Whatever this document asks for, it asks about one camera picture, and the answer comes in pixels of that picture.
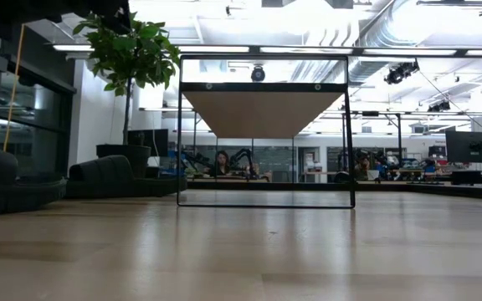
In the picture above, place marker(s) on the black slide sandal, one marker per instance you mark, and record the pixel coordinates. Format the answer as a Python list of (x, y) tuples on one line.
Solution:
[(15, 192), (98, 175)]

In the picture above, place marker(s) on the black background robot arm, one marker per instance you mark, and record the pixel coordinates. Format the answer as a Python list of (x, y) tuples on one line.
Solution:
[(252, 165)]

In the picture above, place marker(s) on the green plant in black pot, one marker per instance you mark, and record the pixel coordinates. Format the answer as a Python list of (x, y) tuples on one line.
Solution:
[(132, 54)]

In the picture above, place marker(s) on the black monitor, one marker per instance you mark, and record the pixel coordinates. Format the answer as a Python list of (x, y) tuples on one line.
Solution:
[(471, 146), (157, 142)]

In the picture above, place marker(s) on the person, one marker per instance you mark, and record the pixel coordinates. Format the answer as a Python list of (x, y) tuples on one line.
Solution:
[(222, 161), (362, 167)]

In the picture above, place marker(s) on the black ceiling spotlight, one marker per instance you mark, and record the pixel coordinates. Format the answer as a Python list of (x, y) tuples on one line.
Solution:
[(439, 106), (398, 74)]

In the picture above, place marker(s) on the round black camera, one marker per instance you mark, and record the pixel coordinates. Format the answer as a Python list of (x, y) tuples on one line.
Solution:
[(258, 75)]

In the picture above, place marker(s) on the black frame wooden top shelf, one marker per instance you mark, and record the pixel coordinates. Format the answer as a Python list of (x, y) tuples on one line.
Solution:
[(262, 113)]

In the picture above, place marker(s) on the black aluminium rig frame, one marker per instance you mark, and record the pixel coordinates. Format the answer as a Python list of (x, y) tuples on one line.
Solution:
[(266, 185)]

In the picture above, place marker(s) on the silver ventilation duct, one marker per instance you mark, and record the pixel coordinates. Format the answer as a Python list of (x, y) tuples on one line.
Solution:
[(370, 42)]

